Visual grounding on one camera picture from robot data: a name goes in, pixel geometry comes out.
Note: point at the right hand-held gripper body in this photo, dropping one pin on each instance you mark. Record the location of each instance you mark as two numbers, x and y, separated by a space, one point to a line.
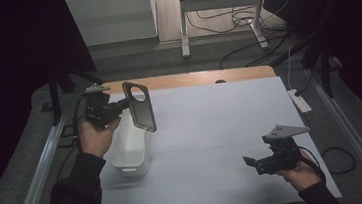
280 161

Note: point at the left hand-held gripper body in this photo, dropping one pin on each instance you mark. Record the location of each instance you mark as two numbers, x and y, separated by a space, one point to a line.
101 110

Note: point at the white plastic bin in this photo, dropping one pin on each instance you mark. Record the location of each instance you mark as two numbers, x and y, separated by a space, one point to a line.
129 147

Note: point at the person's right hand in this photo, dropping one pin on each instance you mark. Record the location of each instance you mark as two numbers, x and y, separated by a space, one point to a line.
301 175

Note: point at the person's left hand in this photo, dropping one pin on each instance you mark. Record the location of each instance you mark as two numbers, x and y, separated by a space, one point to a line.
97 138

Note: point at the black stand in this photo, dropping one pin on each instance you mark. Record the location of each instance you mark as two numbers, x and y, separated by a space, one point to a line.
55 97
325 71

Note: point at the white board sheet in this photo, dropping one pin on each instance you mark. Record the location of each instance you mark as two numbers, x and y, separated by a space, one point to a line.
205 130

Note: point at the white power strip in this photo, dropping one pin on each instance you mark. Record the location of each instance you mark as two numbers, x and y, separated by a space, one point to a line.
300 102

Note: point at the wooden table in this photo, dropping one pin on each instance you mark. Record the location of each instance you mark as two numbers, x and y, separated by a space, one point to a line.
183 80

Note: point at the white cabinet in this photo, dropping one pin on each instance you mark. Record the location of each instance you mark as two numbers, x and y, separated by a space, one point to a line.
114 18

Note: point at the aluminium rail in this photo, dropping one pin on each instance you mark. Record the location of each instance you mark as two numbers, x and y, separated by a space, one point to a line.
39 182
352 125

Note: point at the white desk frame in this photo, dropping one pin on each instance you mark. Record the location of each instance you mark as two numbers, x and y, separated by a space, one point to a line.
219 1

